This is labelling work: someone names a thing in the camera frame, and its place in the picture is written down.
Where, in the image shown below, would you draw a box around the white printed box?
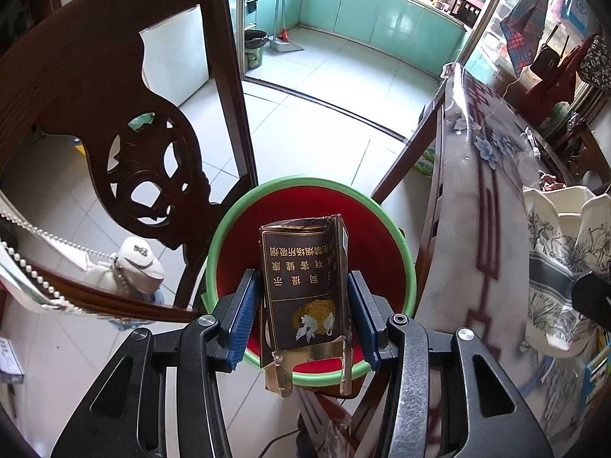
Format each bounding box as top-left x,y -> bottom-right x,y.
0,336 -> 24,383

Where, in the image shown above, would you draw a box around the broom with red head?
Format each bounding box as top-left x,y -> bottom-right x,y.
274,0 -> 293,42

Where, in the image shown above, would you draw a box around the dark brown cigarette box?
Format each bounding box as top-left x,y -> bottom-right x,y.
259,214 -> 356,399

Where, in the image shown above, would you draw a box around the white floral vase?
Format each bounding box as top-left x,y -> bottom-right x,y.
522,185 -> 611,358

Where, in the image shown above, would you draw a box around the black handbag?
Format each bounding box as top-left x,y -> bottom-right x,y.
531,26 -> 571,77

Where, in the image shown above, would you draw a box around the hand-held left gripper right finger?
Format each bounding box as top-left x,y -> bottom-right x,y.
348,269 -> 554,458

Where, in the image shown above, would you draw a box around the dark red garment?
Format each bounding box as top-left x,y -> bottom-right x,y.
525,45 -> 593,115

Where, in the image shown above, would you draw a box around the patterned tote bag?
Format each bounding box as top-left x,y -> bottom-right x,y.
575,33 -> 611,87

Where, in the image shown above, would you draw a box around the teal kitchen cabinets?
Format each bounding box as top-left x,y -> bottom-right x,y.
226,0 -> 466,49

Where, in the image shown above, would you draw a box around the white handbag with pearl strap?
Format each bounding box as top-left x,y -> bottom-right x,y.
0,210 -> 165,311

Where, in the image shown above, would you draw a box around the white refrigerator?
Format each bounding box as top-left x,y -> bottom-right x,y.
138,5 -> 211,108

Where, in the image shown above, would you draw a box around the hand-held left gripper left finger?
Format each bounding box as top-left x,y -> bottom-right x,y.
50,269 -> 261,458

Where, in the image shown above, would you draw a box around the green plastic bag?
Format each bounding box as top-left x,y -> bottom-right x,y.
413,148 -> 436,178

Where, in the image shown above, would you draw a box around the carved dark wooden chair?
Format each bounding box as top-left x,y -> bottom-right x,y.
0,0 -> 261,325

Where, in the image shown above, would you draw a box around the red bin with green rim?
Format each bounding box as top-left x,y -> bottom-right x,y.
200,175 -> 417,387

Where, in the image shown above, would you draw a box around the black kitchen waste bin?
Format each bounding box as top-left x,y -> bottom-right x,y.
244,29 -> 268,70

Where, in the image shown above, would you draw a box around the plaid hanging cloth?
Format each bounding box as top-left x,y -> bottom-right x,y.
499,0 -> 554,79

